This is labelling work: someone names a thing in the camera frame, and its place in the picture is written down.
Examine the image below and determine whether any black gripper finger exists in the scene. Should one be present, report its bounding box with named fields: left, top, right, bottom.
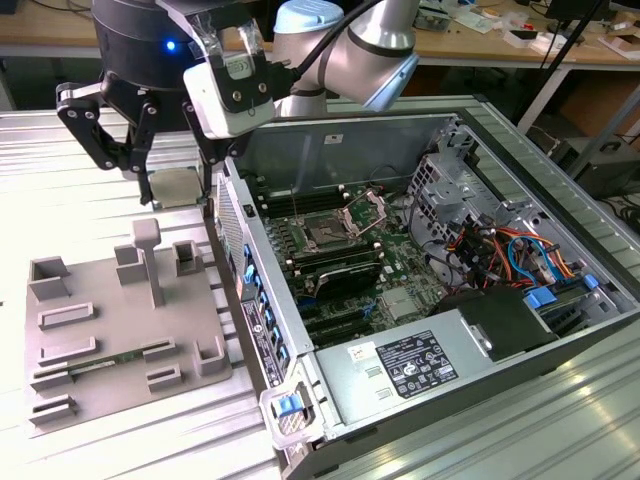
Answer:
left=180, top=99, right=247, bottom=202
left=54, top=82, right=162, bottom=206

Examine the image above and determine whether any silver CPU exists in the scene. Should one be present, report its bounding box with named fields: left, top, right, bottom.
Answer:
left=149, top=168, right=207, bottom=210

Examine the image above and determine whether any CPU socket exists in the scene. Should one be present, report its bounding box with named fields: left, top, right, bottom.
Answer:
left=298, top=212, right=362, bottom=253

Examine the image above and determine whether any black expansion slot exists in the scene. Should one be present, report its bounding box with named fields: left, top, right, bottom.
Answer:
left=302, top=307, right=369, bottom=330
left=307, top=322, right=374, bottom=350

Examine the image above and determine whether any open PC case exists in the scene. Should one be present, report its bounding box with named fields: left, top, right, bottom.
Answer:
left=198, top=107, right=640, bottom=480

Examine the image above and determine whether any grey parts rack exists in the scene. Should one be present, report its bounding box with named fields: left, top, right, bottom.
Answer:
left=24, top=217, right=234, bottom=439

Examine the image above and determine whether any metal socket cover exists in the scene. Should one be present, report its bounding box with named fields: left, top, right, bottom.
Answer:
left=342, top=189, right=390, bottom=237

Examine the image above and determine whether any black graphics card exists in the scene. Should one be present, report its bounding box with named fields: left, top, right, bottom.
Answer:
left=307, top=259, right=384, bottom=304

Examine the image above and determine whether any green RAM stick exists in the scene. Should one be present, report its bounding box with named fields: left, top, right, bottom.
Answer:
left=64, top=348, right=151, bottom=375

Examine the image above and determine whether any green motherboard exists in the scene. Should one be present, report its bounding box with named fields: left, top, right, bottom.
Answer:
left=252, top=179, right=454, bottom=351

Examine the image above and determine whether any silver chipset heatsink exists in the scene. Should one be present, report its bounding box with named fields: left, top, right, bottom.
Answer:
left=382, top=288, right=420, bottom=322

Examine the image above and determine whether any silver drive cage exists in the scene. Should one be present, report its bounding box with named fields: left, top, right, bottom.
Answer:
left=407, top=152, right=501, bottom=241

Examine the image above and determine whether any blue case latch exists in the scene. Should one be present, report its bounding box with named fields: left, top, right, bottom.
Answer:
left=276, top=393, right=302, bottom=417

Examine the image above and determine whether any grey power supply unit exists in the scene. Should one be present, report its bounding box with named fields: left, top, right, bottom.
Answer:
left=313, top=307, right=501, bottom=429

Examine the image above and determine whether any wooden desk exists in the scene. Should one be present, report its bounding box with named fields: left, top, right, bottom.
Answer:
left=0, top=0, right=640, bottom=69

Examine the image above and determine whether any metal electronics box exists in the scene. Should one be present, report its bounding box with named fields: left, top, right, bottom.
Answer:
left=417, top=3, right=452, bottom=30

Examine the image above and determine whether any black air shroud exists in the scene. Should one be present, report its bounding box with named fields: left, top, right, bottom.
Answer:
left=429, top=287, right=560, bottom=362

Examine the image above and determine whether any small white box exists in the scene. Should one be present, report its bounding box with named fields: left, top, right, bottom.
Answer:
left=504, top=27, right=552, bottom=52

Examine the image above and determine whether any blue disk carrier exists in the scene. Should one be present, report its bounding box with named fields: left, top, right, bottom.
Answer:
left=523, top=285, right=560, bottom=312

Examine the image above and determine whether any brown cardboard box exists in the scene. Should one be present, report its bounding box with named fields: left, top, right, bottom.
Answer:
left=554, top=74, right=640, bottom=142

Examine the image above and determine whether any black equipment box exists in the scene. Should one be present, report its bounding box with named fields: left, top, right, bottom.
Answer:
left=569, top=139, right=640, bottom=199

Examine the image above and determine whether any open cardboard box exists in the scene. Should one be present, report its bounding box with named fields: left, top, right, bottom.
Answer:
left=598, top=32, right=640, bottom=60

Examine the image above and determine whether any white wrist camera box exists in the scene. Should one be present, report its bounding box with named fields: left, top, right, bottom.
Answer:
left=182, top=49, right=277, bottom=140

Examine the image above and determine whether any thick black camera cable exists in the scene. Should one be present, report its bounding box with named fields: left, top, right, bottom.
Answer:
left=264, top=0, right=389, bottom=84

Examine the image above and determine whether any red black wire bundle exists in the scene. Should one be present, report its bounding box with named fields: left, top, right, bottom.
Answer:
left=446, top=218, right=501, bottom=281

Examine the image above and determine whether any blue data wire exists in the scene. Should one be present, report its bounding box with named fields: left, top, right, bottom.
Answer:
left=504, top=233, right=557, bottom=287

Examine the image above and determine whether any orange wire bundle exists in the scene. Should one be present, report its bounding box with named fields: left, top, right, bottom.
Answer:
left=492, top=227, right=587, bottom=281

